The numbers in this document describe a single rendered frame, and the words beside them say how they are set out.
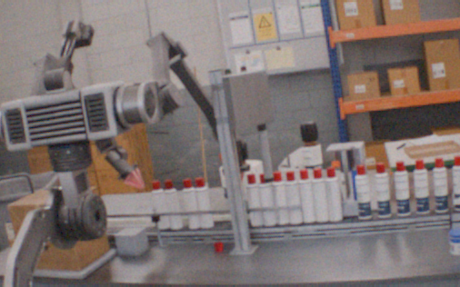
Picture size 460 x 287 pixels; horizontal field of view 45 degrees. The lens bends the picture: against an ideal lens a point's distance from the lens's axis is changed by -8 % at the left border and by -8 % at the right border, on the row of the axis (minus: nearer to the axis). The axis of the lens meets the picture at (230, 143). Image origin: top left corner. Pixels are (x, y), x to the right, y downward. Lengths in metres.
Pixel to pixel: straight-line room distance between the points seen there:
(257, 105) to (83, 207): 0.74
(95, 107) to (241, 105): 0.60
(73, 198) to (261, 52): 4.94
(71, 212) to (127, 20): 5.42
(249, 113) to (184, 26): 4.81
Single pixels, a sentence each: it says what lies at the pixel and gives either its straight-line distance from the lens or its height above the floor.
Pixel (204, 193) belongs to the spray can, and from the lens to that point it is 2.36.
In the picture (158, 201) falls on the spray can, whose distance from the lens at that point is 2.45.
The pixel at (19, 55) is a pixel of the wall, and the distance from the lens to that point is 7.80.
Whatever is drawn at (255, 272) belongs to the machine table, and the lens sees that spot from 2.01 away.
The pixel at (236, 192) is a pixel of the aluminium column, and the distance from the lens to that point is 2.15.
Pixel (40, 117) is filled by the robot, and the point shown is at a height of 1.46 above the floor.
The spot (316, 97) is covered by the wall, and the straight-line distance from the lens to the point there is 6.64.
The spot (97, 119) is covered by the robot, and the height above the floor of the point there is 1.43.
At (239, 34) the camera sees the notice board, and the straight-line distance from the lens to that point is 6.58.
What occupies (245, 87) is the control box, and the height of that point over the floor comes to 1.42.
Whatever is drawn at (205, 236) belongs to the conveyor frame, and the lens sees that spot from 2.38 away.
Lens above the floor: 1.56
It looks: 9 degrees down
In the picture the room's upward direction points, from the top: 9 degrees counter-clockwise
